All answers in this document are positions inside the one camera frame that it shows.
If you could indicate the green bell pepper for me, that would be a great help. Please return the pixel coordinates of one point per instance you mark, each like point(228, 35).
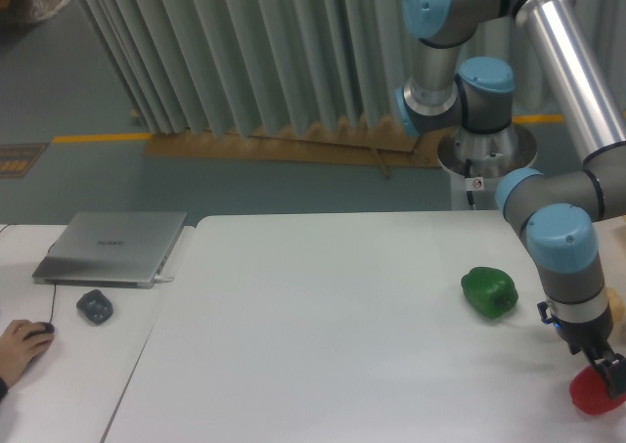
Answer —
point(490, 292)

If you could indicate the person's bare hand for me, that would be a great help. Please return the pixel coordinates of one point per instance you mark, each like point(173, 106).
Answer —
point(17, 353)

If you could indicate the silver closed laptop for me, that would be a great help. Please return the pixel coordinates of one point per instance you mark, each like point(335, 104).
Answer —
point(112, 249)

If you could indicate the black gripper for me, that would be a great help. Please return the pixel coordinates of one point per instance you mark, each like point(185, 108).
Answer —
point(586, 327)

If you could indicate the white plug in laptop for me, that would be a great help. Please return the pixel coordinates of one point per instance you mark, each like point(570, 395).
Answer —
point(162, 280)

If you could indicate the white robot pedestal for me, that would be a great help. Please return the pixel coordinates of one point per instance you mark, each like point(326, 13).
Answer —
point(480, 185)

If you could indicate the small black controller device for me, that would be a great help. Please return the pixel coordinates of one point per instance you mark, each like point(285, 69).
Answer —
point(95, 307)

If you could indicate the red bell pepper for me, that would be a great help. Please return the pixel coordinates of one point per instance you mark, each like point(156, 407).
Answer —
point(589, 394)

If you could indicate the brown cardboard sheet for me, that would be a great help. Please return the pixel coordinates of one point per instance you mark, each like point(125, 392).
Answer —
point(384, 146)

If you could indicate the black computer mouse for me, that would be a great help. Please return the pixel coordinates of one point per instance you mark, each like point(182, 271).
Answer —
point(46, 328)

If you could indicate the pale green curtain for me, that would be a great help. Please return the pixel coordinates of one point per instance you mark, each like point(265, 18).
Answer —
point(265, 65)

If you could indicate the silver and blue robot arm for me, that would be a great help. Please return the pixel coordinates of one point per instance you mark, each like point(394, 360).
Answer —
point(553, 217)

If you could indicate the beige cake slice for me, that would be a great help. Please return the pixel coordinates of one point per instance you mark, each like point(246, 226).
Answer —
point(616, 305)

